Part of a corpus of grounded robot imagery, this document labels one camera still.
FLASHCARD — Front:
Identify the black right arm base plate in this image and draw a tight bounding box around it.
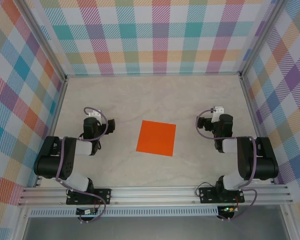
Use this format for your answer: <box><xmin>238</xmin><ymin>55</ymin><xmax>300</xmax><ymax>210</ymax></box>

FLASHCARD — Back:
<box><xmin>198</xmin><ymin>186</ymin><xmax>245</xmax><ymax>204</ymax></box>

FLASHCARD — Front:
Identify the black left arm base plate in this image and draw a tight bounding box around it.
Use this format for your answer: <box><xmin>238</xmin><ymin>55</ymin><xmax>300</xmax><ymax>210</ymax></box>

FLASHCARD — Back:
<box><xmin>65</xmin><ymin>188</ymin><xmax>113</xmax><ymax>205</ymax></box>

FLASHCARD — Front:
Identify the white slotted cable duct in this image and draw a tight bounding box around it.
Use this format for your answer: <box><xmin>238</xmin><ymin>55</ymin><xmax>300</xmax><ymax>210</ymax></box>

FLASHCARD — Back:
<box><xmin>29</xmin><ymin>206</ymin><xmax>220</xmax><ymax>218</ymax></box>

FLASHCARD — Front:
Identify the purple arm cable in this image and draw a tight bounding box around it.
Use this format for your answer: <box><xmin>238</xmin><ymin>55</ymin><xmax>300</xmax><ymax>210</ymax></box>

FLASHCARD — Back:
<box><xmin>195</xmin><ymin>107</ymin><xmax>258</xmax><ymax>222</ymax></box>
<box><xmin>56</xmin><ymin>106</ymin><xmax>110</xmax><ymax>224</ymax></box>

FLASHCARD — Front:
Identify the white left plastic mount bracket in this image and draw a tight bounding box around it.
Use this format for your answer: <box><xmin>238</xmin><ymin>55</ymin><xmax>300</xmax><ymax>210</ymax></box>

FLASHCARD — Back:
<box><xmin>86</xmin><ymin>109</ymin><xmax>102</xmax><ymax>119</ymax></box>

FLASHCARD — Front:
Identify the aluminium frame post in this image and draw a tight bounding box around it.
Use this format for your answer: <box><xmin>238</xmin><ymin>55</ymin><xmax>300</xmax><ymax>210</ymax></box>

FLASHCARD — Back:
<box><xmin>239</xmin><ymin>0</ymin><xmax>291</xmax><ymax>78</ymax></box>
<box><xmin>17</xmin><ymin>0</ymin><xmax>68</xmax><ymax>81</ymax></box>

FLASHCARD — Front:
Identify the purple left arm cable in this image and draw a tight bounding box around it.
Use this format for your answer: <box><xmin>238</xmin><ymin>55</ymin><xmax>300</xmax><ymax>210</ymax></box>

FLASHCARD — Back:
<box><xmin>56</xmin><ymin>106</ymin><xmax>110</xmax><ymax>224</ymax></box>

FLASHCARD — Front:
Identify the long aluminium mounting rail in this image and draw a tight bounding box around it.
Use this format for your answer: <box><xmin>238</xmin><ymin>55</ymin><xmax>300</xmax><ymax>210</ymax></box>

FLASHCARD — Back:
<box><xmin>17</xmin><ymin>184</ymin><xmax>293</xmax><ymax>207</ymax></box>

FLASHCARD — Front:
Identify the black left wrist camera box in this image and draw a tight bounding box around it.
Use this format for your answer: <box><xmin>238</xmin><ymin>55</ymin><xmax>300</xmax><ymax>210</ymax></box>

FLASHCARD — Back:
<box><xmin>106</xmin><ymin>118</ymin><xmax>116</xmax><ymax>134</ymax></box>

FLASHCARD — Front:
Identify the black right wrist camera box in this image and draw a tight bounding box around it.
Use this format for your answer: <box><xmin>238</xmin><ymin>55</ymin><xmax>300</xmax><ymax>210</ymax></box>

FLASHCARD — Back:
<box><xmin>197</xmin><ymin>116</ymin><xmax>212</xmax><ymax>132</ymax></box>

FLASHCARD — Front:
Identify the white right plastic mount bracket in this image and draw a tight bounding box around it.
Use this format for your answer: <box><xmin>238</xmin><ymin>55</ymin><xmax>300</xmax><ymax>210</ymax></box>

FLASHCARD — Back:
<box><xmin>211</xmin><ymin>105</ymin><xmax>226</xmax><ymax>124</ymax></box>

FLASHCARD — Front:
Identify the aluminium side rail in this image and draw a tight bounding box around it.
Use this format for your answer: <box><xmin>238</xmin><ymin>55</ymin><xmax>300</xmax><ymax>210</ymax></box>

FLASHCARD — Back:
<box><xmin>33</xmin><ymin>76</ymin><xmax>69</xmax><ymax>188</ymax></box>
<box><xmin>239</xmin><ymin>76</ymin><xmax>278</xmax><ymax>185</ymax></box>

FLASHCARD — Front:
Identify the orange square paper sheet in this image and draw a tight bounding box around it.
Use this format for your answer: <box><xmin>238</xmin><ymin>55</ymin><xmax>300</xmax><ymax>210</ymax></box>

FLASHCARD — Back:
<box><xmin>136</xmin><ymin>120</ymin><xmax>177</xmax><ymax>157</ymax></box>

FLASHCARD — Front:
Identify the left small circuit board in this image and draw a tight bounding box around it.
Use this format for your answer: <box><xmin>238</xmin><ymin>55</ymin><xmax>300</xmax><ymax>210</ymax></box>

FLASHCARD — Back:
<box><xmin>76</xmin><ymin>207</ymin><xmax>99</xmax><ymax>216</ymax></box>

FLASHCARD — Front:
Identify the aluminium frame leg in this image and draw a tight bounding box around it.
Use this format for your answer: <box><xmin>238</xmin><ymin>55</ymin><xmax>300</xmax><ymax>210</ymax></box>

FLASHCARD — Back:
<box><xmin>279</xmin><ymin>204</ymin><xmax>300</xmax><ymax>240</ymax></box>
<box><xmin>13</xmin><ymin>207</ymin><xmax>28</xmax><ymax>240</ymax></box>

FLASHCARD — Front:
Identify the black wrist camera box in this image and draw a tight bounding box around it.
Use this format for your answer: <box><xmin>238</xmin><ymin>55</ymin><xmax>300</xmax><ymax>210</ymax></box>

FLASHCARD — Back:
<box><xmin>106</xmin><ymin>118</ymin><xmax>116</xmax><ymax>134</ymax></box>
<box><xmin>197</xmin><ymin>116</ymin><xmax>212</xmax><ymax>132</ymax></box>

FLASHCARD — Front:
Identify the white plastic mount bracket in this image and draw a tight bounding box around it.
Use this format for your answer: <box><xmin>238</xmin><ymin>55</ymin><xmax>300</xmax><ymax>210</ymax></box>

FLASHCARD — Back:
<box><xmin>211</xmin><ymin>105</ymin><xmax>226</xmax><ymax>124</ymax></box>
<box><xmin>86</xmin><ymin>109</ymin><xmax>102</xmax><ymax>119</ymax></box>

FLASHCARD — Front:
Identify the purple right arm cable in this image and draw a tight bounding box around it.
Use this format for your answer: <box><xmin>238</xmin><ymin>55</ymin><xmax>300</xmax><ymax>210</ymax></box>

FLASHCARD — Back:
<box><xmin>195</xmin><ymin>107</ymin><xmax>258</xmax><ymax>222</ymax></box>

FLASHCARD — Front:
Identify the grey metal panel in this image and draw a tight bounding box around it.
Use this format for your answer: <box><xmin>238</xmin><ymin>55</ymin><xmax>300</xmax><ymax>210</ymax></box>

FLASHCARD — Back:
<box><xmin>22</xmin><ymin>216</ymin><xmax>291</xmax><ymax>240</ymax></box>

